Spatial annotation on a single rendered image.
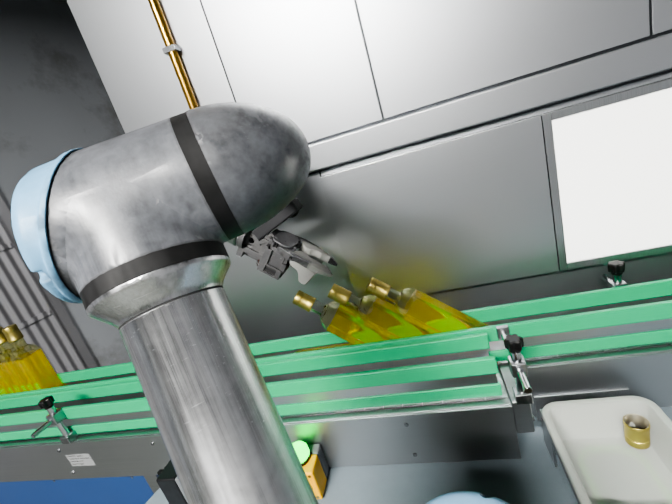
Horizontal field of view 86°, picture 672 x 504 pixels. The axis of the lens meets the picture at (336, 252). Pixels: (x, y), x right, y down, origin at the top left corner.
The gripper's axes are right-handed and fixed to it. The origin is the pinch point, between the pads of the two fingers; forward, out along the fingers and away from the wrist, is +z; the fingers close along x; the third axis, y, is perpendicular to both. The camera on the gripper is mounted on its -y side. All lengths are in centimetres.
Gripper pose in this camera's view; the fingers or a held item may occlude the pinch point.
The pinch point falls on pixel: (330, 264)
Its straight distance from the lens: 77.2
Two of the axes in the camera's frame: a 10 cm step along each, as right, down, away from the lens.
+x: -1.9, 3.4, -9.2
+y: -4.0, 8.3, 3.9
